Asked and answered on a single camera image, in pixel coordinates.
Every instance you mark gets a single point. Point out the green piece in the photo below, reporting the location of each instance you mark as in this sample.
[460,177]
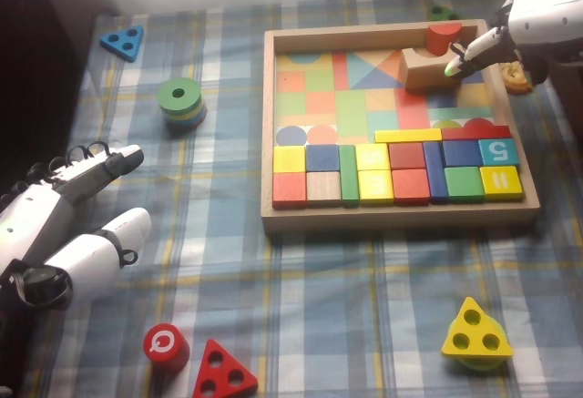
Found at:
[432,15]

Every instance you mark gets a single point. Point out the yellow triangle with holes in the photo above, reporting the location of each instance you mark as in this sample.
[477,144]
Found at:
[475,335]

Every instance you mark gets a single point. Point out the red triangle with holes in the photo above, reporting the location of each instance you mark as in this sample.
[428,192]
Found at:
[221,373]

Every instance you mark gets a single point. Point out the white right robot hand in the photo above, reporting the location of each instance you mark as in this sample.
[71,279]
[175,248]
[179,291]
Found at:
[546,6]

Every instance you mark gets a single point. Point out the red cylinder white letter Q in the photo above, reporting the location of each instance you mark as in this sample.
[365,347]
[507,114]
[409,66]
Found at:
[166,361]

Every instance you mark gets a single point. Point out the light green round disc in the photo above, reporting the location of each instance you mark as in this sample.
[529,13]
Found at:
[478,363]

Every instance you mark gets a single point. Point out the blue triangle with holes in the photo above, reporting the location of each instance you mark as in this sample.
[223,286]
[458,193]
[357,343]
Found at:
[107,43]

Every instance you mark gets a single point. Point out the wooden puzzle tray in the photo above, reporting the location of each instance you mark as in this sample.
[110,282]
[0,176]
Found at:
[387,222]

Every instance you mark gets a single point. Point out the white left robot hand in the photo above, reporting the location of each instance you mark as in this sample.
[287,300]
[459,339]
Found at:
[36,220]

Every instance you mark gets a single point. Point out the red half cylinder block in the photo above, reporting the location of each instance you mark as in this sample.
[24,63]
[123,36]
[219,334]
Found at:
[439,40]

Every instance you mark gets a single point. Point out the natural wooden arch block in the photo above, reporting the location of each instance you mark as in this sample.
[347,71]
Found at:
[423,77]

